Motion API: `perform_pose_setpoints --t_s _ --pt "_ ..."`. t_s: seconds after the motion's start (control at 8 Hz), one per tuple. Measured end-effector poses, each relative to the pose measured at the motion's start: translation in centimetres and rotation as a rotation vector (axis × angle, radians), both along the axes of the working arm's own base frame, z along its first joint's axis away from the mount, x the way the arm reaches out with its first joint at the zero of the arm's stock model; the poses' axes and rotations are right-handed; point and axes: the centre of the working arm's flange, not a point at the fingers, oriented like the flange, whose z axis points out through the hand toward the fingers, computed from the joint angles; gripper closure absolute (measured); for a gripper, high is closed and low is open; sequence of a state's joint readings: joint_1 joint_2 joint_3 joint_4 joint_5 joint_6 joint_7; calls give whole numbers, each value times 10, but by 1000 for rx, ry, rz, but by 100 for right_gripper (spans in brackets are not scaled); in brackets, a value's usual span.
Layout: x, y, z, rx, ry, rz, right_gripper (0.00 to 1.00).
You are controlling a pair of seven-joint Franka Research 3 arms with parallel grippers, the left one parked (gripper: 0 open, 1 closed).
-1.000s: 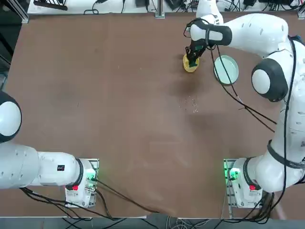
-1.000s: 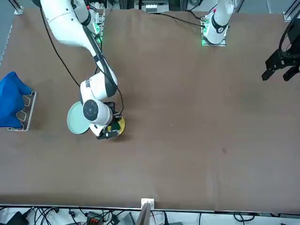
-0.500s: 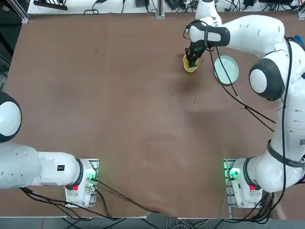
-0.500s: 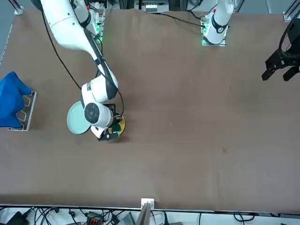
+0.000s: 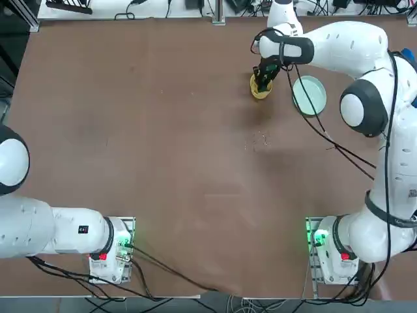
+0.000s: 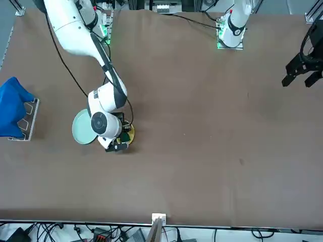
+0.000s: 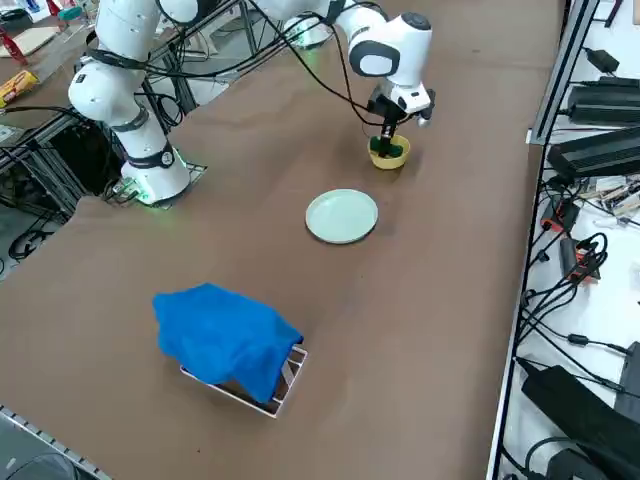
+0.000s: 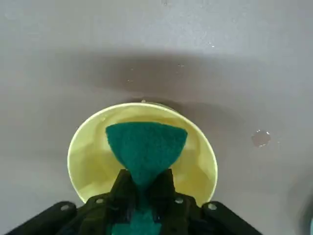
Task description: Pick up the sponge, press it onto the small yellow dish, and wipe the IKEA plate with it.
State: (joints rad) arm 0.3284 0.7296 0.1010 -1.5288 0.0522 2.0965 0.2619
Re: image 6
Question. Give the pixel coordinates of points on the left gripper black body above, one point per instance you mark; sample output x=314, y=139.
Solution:
x=316, y=58

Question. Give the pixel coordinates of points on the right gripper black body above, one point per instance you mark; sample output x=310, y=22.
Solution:
x=120, y=119

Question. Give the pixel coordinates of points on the green and yellow sponge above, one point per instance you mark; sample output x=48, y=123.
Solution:
x=125, y=137

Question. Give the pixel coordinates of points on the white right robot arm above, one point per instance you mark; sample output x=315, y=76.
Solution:
x=73, y=27

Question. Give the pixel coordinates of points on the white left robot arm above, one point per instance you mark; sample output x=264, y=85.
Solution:
x=236, y=25

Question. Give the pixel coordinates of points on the small yellow dish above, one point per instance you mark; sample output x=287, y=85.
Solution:
x=132, y=133

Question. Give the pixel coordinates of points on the pale green plate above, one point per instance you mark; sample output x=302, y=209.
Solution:
x=80, y=128

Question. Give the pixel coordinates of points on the white metal dish rack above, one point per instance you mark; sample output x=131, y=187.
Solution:
x=33, y=118

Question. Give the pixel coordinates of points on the blue cloth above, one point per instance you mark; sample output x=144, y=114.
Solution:
x=10, y=108

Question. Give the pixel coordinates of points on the white power strip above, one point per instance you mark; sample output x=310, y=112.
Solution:
x=163, y=9

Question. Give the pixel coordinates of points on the red and black device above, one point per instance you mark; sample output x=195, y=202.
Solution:
x=101, y=237

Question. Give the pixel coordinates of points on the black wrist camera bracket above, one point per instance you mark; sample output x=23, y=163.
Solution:
x=122, y=146

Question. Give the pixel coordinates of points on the aluminium corner post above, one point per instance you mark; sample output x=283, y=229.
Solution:
x=20, y=10
x=311, y=15

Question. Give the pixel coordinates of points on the aluminium frame post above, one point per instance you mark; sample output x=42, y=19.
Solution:
x=159, y=218

